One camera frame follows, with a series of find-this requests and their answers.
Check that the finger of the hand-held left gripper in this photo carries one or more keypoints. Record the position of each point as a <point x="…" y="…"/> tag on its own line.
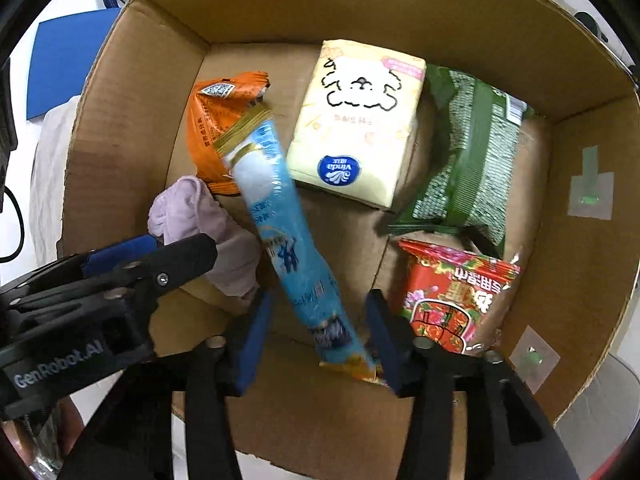
<point x="185" y="257"/>
<point x="122" y="252"/>

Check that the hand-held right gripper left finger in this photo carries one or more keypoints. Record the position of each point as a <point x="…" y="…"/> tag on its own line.
<point x="252" y="345"/>

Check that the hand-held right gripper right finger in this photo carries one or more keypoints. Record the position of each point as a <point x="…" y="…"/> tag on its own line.
<point x="382" y="340"/>

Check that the purple cloth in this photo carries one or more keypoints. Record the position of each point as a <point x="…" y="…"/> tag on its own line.
<point x="200" y="210"/>

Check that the red snack packet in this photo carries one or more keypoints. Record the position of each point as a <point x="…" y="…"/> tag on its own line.
<point x="450" y="295"/>

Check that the long blue snack packet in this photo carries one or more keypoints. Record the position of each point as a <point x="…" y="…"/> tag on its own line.
<point x="280" y="210"/>

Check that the orange snack packet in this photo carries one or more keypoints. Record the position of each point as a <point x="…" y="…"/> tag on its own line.
<point x="215" y="125"/>

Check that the green snack packet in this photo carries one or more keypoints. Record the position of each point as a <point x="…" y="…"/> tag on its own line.
<point x="475" y="160"/>

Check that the yellow tissue pack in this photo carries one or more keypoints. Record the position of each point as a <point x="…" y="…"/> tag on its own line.
<point x="350" y="125"/>

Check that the cardboard box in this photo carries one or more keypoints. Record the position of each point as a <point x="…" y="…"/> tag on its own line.
<point x="575" y="135"/>

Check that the blue foam mat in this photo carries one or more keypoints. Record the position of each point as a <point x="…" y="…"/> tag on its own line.
<point x="65" y="60"/>

